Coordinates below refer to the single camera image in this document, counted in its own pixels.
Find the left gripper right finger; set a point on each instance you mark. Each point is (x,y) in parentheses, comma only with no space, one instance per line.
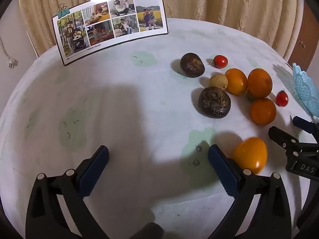
(271,219)

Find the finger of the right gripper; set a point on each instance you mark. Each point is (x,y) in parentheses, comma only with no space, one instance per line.
(283,139)
(304,125)

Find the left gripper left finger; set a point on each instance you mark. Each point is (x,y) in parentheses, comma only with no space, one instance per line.
(45,218)

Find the red cherry tomato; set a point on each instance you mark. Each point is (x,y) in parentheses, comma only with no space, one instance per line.
(282,99)
(220,61)

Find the yellow orange fruit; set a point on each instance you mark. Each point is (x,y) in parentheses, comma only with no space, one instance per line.
(251,154)

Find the orange tangerine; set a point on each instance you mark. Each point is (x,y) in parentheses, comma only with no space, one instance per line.
(263,111)
(260,83)
(237,82)

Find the dark passion fruit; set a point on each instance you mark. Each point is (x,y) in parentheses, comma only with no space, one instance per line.
(214,102)
(192,65)

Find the tan longan fruit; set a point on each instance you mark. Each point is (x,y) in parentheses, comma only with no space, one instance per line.
(218,80)

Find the blue plastic lattice basket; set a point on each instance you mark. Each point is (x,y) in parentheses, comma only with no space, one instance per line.
(306,90)

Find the wooden door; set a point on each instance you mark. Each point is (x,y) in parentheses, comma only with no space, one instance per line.
(309,36)

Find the door knob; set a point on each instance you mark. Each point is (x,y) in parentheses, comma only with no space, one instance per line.
(302,44)

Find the white patterned tablecloth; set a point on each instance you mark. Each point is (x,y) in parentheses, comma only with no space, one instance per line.
(135,99)

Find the beige curtain right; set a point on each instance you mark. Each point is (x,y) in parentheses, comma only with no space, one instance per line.
(276,22)

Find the photo collage board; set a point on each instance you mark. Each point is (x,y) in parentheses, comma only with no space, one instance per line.
(101,24)

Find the teal binder clip left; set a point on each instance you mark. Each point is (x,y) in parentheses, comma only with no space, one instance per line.
(63,10)

